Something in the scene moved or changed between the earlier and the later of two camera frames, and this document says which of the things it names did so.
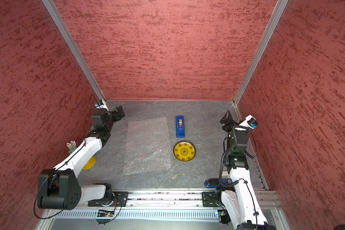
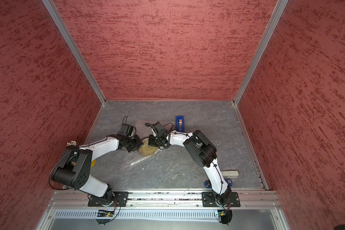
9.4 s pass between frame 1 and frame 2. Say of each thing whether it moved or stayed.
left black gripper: moved
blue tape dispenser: stayed
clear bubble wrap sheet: moved
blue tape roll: stayed
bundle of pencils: stayed
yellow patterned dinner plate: moved
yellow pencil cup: stayed
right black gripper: moved
